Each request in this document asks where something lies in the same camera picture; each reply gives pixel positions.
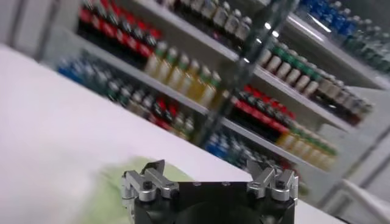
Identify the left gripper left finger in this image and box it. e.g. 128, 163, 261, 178
121, 159, 180, 203

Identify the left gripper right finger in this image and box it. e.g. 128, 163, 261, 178
246, 158, 300, 203

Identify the green t-shirt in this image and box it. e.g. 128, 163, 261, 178
76, 156, 196, 224

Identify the beverage display shelf unit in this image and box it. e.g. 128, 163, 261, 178
39, 0, 269, 159
194, 0, 390, 208

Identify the green-cap bottle white label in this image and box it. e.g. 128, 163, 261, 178
258, 45, 277, 66
286, 59, 305, 86
267, 50, 287, 74
294, 65, 314, 93
303, 69, 322, 98
275, 54, 295, 80

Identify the yellow drink bottle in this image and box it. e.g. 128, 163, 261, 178
166, 53, 190, 89
155, 47, 179, 83
187, 65, 211, 103
178, 59, 200, 96
143, 41, 168, 77
197, 71, 222, 109

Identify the dark bottle blue-white label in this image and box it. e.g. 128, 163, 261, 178
234, 15, 254, 42
224, 8, 243, 35
212, 1, 232, 28

